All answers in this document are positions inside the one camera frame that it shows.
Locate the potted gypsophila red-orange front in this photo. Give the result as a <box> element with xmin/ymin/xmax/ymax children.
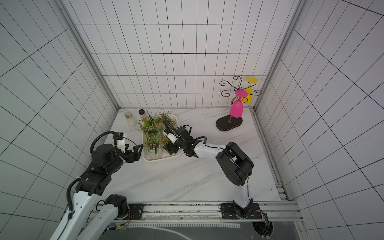
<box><xmin>159</xmin><ymin>111</ymin><xmax>177</xmax><ymax>126</ymax></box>

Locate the potted gypsophila pink centre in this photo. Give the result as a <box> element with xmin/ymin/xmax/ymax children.
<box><xmin>139</xmin><ymin>119</ymin><xmax>161</xmax><ymax>137</ymax></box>

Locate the potted gypsophila red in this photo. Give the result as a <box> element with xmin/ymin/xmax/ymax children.
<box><xmin>147</xmin><ymin>112</ymin><xmax>163</xmax><ymax>125</ymax></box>

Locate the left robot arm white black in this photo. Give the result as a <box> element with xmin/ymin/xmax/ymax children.
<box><xmin>51</xmin><ymin>131</ymin><xmax>144</xmax><ymax>240</ymax></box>

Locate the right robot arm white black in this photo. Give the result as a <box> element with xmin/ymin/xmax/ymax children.
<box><xmin>163</xmin><ymin>125</ymin><xmax>267</xmax><ymax>222</ymax></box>

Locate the white storage tray box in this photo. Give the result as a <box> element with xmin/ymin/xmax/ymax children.
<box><xmin>140</xmin><ymin>112</ymin><xmax>183</xmax><ymax>162</ymax></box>

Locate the white-lid spice jar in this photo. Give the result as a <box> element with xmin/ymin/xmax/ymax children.
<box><xmin>125</xmin><ymin>111</ymin><xmax>137</xmax><ymax>127</ymax></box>

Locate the black metal glass rack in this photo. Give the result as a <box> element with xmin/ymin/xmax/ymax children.
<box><xmin>216</xmin><ymin>76</ymin><xmax>262</xmax><ymax>132</ymax></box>

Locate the black-lid spice jar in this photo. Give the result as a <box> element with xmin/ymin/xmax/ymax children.
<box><xmin>139</xmin><ymin>109</ymin><xmax>148</xmax><ymax>121</ymax></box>

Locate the pink wine glass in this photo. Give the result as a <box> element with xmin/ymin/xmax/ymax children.
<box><xmin>230</xmin><ymin>90</ymin><xmax>248</xmax><ymax>118</ymax></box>

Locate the yellow wine glass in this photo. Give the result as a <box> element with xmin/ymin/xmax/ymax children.
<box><xmin>242</xmin><ymin>77</ymin><xmax>259</xmax><ymax>105</ymax></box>

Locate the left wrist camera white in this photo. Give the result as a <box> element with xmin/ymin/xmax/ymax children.
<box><xmin>113</xmin><ymin>133</ymin><xmax>126</xmax><ymax>153</ymax></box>

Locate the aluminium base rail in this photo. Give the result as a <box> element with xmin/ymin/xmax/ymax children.
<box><xmin>128</xmin><ymin>202</ymin><xmax>304</xmax><ymax>223</ymax></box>

